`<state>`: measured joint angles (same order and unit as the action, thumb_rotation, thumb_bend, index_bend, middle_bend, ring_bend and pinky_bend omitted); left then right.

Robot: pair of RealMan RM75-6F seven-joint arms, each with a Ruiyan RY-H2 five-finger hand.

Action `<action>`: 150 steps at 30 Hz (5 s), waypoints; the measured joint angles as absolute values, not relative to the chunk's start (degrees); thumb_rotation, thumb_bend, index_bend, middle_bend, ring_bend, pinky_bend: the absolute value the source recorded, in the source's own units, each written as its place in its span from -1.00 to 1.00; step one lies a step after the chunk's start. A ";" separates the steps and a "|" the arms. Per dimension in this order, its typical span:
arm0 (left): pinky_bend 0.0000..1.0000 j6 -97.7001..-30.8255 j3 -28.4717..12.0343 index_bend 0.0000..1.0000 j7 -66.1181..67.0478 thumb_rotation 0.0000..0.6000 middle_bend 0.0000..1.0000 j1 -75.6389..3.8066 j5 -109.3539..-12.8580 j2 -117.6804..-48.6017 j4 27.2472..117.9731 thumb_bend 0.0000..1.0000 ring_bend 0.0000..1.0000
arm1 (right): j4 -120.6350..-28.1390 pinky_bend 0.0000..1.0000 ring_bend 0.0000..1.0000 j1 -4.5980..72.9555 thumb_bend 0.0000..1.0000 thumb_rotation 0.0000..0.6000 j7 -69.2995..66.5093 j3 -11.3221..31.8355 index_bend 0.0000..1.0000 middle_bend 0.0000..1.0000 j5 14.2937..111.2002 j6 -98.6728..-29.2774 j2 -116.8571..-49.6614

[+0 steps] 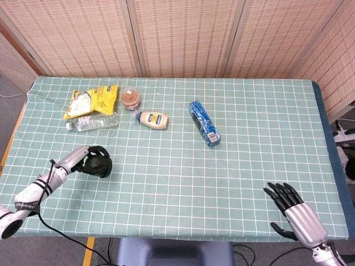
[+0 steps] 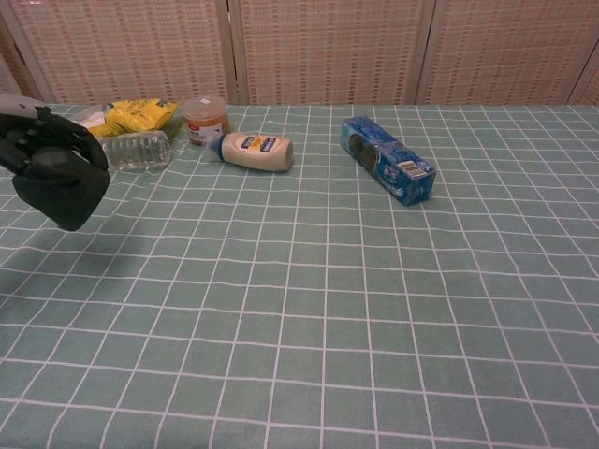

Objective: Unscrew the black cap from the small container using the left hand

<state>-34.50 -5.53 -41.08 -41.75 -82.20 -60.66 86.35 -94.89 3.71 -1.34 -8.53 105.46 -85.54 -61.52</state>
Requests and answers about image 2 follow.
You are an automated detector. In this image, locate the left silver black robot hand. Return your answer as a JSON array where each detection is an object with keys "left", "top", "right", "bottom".
[{"left": 0, "top": 93, "right": 110, "bottom": 188}]

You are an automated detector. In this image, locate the woven folding screen panel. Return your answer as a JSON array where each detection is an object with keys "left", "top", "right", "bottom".
[
  {"left": 0, "top": 0, "right": 238, "bottom": 107},
  {"left": 568, "top": 46, "right": 599, "bottom": 107},
  {"left": 416, "top": 0, "right": 599, "bottom": 107},
  {"left": 228, "top": 0, "right": 439, "bottom": 107},
  {"left": 0, "top": 25, "right": 32, "bottom": 97}
]

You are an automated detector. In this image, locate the yellow snack bag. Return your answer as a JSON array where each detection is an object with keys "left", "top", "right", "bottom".
[{"left": 69, "top": 97, "right": 182, "bottom": 140}]

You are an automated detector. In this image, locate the clear plastic water bottle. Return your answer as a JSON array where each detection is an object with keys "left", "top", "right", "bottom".
[{"left": 100, "top": 129, "right": 172, "bottom": 172}]

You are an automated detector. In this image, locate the clear jar with brown contents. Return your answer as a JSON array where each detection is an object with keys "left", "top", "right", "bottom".
[{"left": 182, "top": 96, "right": 231, "bottom": 146}]

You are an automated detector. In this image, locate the mayonnaise squeeze bottle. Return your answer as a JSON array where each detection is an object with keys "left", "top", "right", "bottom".
[{"left": 203, "top": 130, "right": 295, "bottom": 174}]

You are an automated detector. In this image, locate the green checkered tablecloth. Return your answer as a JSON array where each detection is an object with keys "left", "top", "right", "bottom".
[{"left": 0, "top": 102, "right": 599, "bottom": 449}]

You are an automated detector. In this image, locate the blue cookie box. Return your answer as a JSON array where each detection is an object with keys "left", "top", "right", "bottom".
[{"left": 340, "top": 115, "right": 437, "bottom": 208}]

